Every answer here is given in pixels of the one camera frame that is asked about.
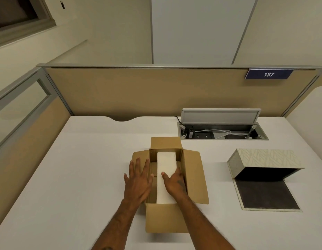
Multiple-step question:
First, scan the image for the person's right hand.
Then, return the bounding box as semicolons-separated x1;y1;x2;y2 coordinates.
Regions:
161;167;189;201

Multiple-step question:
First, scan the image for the person's left hand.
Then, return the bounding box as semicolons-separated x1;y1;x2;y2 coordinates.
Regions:
123;158;154;204

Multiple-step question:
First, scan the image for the white foam block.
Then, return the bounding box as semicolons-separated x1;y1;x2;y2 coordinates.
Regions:
156;151;183;205

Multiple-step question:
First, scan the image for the brown cardboard box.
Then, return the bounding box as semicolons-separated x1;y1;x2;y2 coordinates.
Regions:
131;137;210;234

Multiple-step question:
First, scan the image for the person's right forearm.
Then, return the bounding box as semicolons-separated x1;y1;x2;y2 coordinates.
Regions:
173;192;236;250

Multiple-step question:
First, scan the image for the person's left forearm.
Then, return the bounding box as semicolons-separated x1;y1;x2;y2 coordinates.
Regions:
91;200;147;250

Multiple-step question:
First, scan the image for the beige desk partition panel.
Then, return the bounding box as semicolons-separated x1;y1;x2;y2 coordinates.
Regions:
36;63;322;123

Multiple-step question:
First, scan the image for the leaf-patterned hinged gift box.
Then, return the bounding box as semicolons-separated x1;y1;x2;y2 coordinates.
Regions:
227;148;306;213

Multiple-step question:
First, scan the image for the glass-topped side partition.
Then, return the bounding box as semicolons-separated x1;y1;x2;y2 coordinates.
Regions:
0;66;74;232

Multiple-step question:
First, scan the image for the blue desk number sign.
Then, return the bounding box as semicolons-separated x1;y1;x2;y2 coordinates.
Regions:
244;69;294;80

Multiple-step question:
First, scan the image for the beige side partition panel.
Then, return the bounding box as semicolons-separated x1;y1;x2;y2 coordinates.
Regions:
283;72;322;133

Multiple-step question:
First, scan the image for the white cable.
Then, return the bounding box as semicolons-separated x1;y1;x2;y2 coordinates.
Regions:
194;129;252;140

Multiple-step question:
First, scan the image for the grey cable tray lid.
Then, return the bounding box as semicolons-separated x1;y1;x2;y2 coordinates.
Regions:
181;108;262;126

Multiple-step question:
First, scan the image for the grey desk cable tray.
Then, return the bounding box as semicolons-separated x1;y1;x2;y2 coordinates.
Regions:
177;122;269;141

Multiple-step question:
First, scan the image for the dark window with frame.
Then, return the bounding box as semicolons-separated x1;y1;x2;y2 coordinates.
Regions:
0;0;57;48

